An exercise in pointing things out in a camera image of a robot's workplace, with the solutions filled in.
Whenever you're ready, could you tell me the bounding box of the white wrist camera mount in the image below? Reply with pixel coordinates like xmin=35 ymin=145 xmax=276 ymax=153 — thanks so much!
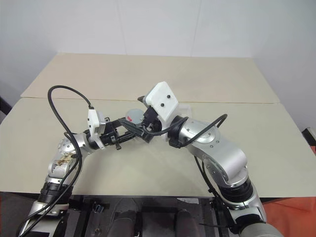
xmin=145 ymin=81 xmax=183 ymax=129
xmin=86 ymin=109 xmax=109 ymax=151

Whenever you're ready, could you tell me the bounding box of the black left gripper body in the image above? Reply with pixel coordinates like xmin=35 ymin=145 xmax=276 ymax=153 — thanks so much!
xmin=99 ymin=117 xmax=124 ymax=149

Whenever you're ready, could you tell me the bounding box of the dark object at table side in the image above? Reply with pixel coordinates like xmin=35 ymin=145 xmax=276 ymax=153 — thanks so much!
xmin=0 ymin=95 xmax=12 ymax=119

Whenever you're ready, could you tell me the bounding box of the orange cloth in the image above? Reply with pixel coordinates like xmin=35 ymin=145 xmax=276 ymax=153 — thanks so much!
xmin=261 ymin=194 xmax=316 ymax=237

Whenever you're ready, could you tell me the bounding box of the small jar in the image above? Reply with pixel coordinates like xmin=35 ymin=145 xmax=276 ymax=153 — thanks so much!
xmin=124 ymin=107 xmax=146 ymax=131

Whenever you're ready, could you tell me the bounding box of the clear plastic box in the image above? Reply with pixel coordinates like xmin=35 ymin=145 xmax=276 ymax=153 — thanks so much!
xmin=177 ymin=103 xmax=193 ymax=119

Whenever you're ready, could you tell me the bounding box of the dark rounded shape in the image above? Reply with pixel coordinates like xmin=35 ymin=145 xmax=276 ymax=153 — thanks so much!
xmin=173 ymin=208 xmax=196 ymax=237

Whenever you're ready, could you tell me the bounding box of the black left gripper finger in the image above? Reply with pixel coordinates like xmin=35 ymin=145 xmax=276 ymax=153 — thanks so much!
xmin=118 ymin=131 xmax=139 ymax=144
xmin=118 ymin=118 xmax=146 ymax=137

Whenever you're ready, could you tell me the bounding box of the red and black object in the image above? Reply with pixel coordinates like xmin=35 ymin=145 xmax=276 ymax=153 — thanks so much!
xmin=302 ymin=126 xmax=316 ymax=154

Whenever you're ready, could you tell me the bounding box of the grey round jar lid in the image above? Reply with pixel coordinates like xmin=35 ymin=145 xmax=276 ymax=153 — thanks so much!
xmin=125 ymin=107 xmax=145 ymax=125

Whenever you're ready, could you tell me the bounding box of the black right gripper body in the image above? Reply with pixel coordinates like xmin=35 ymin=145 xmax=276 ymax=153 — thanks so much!
xmin=142 ymin=106 xmax=164 ymax=133

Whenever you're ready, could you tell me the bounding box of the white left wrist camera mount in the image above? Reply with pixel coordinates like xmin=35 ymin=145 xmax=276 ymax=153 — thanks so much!
xmin=86 ymin=109 xmax=109 ymax=151

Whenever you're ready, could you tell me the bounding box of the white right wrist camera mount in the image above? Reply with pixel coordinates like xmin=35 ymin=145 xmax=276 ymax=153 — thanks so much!
xmin=145 ymin=81 xmax=183 ymax=129

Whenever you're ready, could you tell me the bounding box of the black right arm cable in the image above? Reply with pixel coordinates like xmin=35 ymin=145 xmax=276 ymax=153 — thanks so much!
xmin=144 ymin=113 xmax=229 ymax=149

